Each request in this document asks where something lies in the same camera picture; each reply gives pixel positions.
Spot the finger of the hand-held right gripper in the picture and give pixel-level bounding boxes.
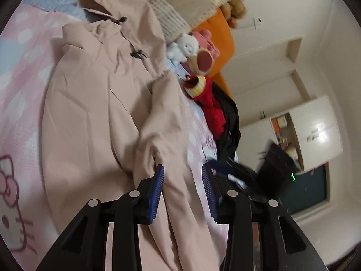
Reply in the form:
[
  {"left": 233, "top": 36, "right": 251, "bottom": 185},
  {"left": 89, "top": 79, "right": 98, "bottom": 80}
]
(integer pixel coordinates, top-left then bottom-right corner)
[
  {"left": 226, "top": 158, "right": 261, "bottom": 196},
  {"left": 209, "top": 159, "right": 240, "bottom": 182}
]

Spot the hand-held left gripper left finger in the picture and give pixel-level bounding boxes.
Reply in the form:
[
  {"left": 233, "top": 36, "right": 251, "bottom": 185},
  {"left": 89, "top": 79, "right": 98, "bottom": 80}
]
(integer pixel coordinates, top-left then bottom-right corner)
[{"left": 35, "top": 164, "right": 165, "bottom": 271}]

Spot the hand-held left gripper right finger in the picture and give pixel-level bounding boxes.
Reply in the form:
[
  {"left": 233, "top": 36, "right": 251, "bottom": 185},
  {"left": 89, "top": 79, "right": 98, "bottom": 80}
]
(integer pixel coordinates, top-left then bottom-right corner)
[{"left": 201, "top": 164, "right": 329, "bottom": 271}]

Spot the pink hooded jacket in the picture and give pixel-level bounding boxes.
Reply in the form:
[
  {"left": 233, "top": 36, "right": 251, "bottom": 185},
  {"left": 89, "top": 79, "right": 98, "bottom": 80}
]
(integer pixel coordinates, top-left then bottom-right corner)
[{"left": 42, "top": 0, "right": 229, "bottom": 271}]

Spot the dark green board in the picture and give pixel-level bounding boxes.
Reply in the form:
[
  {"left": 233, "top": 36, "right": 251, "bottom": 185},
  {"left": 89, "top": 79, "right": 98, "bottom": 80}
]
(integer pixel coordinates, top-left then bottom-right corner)
[{"left": 282, "top": 165, "right": 329, "bottom": 214}]

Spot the black garment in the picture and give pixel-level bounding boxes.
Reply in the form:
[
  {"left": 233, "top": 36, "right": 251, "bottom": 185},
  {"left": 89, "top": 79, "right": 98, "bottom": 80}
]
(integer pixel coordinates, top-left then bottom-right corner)
[{"left": 211, "top": 82, "right": 241, "bottom": 164}]

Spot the white cabinet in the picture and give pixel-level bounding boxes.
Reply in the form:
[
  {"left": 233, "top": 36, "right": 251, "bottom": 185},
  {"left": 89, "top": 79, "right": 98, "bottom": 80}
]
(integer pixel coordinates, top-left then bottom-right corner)
[{"left": 240, "top": 95, "right": 344, "bottom": 173}]

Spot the red garment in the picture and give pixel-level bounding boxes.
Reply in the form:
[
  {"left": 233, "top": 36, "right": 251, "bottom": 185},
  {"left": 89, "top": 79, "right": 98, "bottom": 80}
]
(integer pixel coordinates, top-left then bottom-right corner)
[{"left": 184, "top": 74, "right": 227, "bottom": 140}]

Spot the white closet door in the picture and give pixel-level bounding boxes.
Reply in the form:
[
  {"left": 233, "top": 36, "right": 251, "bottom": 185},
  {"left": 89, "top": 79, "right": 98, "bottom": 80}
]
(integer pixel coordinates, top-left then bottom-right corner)
[{"left": 231, "top": 69, "right": 311, "bottom": 125}]

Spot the pink plush bear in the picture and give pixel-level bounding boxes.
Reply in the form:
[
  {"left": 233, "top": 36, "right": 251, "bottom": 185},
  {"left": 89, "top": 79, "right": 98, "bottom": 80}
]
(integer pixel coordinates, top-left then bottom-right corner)
[{"left": 186, "top": 30, "right": 220, "bottom": 75}]

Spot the white room door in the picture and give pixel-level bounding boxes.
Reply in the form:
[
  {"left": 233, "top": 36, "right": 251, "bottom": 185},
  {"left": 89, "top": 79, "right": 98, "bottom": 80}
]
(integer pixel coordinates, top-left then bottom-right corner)
[{"left": 223, "top": 37, "right": 305, "bottom": 75}]

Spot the white plush lamb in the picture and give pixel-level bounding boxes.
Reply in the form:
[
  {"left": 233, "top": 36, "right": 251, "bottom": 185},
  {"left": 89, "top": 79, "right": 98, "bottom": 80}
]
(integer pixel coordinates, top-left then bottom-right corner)
[{"left": 166, "top": 32, "right": 198, "bottom": 63}]

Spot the brown plush bear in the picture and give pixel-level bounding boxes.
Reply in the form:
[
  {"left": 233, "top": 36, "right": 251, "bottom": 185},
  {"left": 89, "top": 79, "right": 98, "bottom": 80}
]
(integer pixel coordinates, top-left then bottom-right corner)
[{"left": 221, "top": 0, "right": 249, "bottom": 29}]

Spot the pink checked cat-print blanket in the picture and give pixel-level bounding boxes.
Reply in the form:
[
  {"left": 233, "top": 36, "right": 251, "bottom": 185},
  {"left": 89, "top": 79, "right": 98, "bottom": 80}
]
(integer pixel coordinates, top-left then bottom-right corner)
[{"left": 0, "top": 4, "right": 220, "bottom": 260}]

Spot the beige patchwork pillow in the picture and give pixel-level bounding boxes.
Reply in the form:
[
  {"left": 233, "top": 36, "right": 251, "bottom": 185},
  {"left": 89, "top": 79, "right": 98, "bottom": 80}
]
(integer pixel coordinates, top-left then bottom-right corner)
[{"left": 127, "top": 0, "right": 218, "bottom": 44}]

